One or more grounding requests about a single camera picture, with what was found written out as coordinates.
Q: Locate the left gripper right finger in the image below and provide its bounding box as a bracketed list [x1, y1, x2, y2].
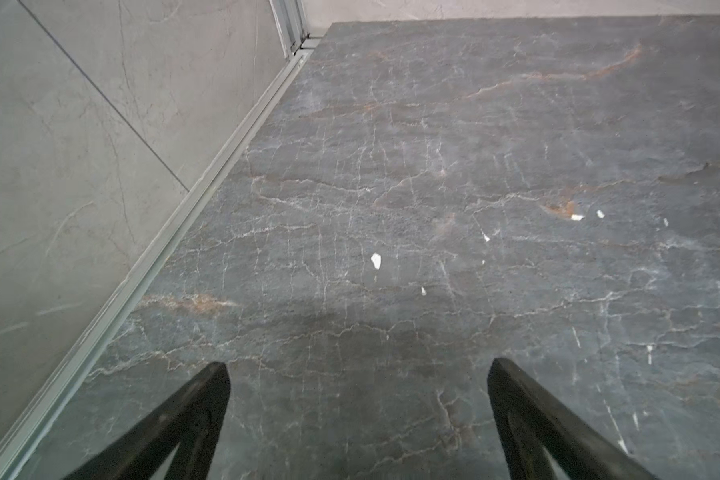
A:
[487, 358, 655, 479]

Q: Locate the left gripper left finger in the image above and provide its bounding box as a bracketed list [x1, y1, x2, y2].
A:
[67, 362, 231, 479]

